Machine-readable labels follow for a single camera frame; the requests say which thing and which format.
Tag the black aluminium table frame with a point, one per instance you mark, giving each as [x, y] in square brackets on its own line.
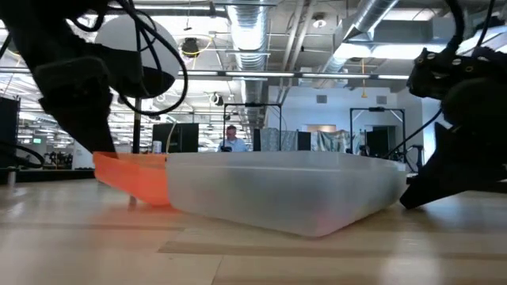
[51, 175]

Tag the white globe lamp black base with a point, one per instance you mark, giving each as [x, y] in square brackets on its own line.
[115, 37]

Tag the black round ceiling device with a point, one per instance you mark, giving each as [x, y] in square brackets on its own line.
[190, 47]

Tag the white cup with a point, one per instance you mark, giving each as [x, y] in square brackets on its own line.
[157, 147]

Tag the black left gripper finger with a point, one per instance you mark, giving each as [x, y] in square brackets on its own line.
[93, 136]

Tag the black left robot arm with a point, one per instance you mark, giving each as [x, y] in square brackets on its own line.
[39, 23]

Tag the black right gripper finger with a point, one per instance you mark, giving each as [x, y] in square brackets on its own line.
[459, 166]

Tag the black room divider panel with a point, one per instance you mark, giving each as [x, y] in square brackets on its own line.
[10, 130]
[182, 138]

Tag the grey draped cloth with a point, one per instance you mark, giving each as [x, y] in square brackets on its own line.
[336, 141]
[277, 139]

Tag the clear supply box orange lid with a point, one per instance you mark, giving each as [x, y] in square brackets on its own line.
[277, 194]

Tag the person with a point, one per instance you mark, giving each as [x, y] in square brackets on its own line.
[233, 144]

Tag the black metal rig frame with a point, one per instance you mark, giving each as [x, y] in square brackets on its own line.
[253, 105]
[376, 109]

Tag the silver ventilation duct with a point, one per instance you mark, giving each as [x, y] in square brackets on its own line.
[368, 16]
[247, 39]

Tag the long ceiling light strip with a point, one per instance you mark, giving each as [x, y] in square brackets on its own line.
[277, 74]

